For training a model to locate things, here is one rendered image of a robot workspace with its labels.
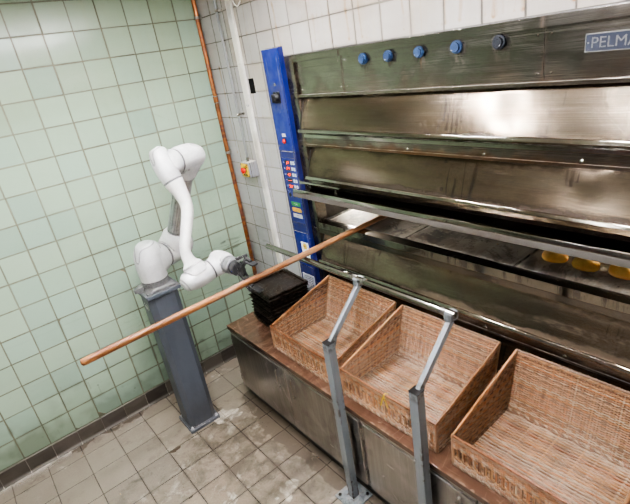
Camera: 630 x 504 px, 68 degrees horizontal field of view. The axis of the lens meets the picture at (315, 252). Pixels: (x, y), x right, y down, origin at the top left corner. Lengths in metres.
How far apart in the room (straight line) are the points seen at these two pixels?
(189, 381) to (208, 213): 1.15
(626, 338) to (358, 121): 1.39
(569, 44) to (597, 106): 0.21
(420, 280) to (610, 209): 0.94
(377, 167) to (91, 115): 1.69
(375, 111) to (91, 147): 1.69
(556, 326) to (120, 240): 2.47
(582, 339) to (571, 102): 0.85
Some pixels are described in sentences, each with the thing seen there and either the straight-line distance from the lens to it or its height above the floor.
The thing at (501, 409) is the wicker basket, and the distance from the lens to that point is 2.22.
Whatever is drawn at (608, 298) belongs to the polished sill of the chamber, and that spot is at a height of 1.18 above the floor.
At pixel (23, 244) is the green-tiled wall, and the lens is 3.08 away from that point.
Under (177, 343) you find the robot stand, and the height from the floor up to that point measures 0.65.
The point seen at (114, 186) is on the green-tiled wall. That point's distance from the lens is 3.13.
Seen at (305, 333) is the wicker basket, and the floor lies 0.59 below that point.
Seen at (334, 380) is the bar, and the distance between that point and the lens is 2.15.
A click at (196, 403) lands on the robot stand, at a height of 0.19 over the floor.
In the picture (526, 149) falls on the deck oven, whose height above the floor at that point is 1.68.
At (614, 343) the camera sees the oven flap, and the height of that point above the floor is 1.01.
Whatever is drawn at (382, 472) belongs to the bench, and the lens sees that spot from 2.41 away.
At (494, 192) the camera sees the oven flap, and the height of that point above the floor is 1.51.
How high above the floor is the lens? 2.11
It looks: 23 degrees down
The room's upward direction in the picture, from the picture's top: 9 degrees counter-clockwise
